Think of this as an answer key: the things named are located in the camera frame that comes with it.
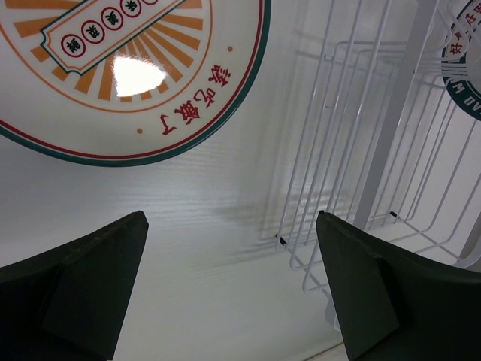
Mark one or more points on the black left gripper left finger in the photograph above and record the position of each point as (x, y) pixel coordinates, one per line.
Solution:
(70, 302)

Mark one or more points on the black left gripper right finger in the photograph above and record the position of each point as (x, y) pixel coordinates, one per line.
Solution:
(393, 304)

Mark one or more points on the green rimmed lettered plate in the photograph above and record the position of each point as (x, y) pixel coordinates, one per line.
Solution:
(461, 60)

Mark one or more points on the orange sunburst plate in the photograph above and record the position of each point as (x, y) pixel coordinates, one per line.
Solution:
(125, 83)

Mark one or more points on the white wire dish rack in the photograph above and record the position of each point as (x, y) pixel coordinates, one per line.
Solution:
(382, 145)

